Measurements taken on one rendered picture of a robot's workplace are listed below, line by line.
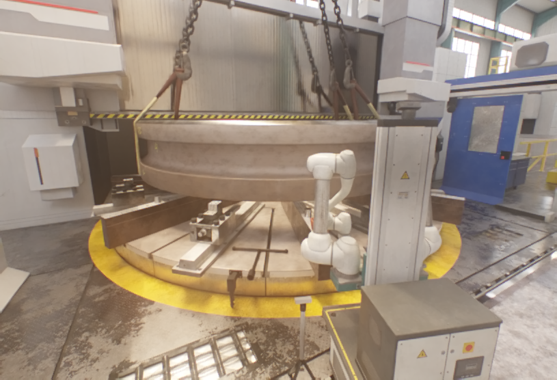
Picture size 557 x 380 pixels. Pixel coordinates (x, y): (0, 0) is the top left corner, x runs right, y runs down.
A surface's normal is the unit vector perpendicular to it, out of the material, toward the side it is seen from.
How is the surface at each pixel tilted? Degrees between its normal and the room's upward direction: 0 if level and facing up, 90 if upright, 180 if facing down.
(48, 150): 90
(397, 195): 90
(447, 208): 90
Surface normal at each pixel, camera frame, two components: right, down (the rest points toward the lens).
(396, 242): 0.15, 0.20
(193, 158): -0.43, 0.18
